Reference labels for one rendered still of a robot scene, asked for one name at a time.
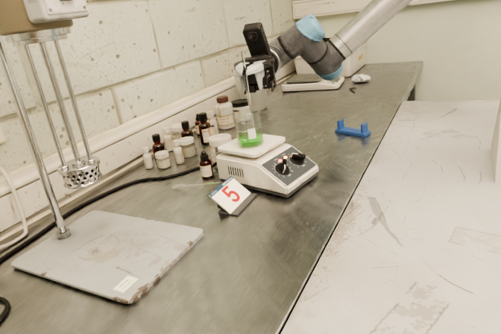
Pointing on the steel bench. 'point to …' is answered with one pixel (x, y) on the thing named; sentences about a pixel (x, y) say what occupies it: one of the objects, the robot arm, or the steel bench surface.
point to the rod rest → (353, 130)
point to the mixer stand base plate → (111, 254)
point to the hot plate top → (252, 149)
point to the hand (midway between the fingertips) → (244, 69)
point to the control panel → (288, 166)
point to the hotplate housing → (240, 166)
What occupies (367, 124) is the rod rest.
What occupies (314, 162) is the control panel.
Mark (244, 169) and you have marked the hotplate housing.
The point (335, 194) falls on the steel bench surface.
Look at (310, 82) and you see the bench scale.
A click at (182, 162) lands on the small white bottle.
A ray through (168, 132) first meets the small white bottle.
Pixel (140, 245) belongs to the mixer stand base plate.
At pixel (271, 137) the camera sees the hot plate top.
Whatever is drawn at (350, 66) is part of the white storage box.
